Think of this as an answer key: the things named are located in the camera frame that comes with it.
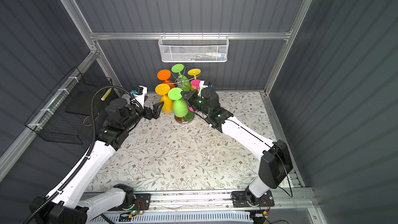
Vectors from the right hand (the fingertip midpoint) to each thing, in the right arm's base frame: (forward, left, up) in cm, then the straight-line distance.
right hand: (180, 93), depth 71 cm
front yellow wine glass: (+6, +10, -3) cm, 12 cm away
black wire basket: (-9, +54, -5) cm, 55 cm away
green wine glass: (0, +2, -10) cm, 10 cm away
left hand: (-2, +12, -1) cm, 12 cm away
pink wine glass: (+10, -6, -3) cm, 12 cm away
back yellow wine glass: (+20, -6, -3) cm, 21 cm away
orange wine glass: (+17, +11, -2) cm, 20 cm away
